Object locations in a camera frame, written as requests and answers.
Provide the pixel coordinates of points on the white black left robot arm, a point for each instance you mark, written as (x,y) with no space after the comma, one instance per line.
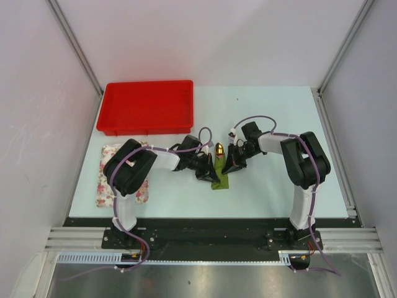
(127,170)

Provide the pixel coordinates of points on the white slotted cable duct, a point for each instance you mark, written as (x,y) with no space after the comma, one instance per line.
(282,259)

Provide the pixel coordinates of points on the red plastic bin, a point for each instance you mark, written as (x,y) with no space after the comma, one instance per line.
(147,108)

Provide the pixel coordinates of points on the aluminium frame rail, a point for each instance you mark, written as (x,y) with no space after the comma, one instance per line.
(355,240)

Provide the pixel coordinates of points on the iridescent rainbow spoon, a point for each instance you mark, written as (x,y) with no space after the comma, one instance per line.
(219,150)

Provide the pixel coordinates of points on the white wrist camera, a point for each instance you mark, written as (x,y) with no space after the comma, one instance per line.
(208,149)
(233,136)

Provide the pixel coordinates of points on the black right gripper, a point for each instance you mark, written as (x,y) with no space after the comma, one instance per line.
(232,157)

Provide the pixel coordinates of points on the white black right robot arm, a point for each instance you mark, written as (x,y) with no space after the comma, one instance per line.
(305,160)

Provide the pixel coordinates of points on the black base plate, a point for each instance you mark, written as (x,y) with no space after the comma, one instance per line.
(203,240)

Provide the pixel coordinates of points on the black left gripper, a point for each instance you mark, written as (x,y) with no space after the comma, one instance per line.
(208,166)

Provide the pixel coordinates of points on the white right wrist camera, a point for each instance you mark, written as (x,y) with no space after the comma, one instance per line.
(233,136)

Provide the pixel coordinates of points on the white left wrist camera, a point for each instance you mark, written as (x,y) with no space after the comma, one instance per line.
(208,149)

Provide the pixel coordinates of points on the green paper napkin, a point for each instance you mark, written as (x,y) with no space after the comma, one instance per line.
(219,162)

